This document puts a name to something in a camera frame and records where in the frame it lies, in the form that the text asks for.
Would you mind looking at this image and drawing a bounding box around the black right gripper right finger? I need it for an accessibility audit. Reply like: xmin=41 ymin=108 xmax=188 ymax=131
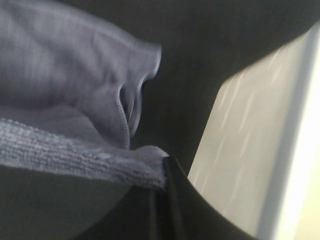
xmin=163 ymin=157 xmax=254 ymax=240

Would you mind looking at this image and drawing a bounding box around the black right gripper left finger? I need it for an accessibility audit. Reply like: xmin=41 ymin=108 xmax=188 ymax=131
xmin=74 ymin=187 xmax=160 ymax=240

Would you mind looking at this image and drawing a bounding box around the grey microfibre towel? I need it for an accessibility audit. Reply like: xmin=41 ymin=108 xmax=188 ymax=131
xmin=0 ymin=0 xmax=167 ymax=189

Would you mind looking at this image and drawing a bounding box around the cream plastic storage bin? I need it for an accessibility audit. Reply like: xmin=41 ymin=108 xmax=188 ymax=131
xmin=188 ymin=23 xmax=320 ymax=240

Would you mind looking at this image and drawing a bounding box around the black fabric table mat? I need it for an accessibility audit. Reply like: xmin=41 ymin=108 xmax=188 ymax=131
xmin=0 ymin=0 xmax=320 ymax=240

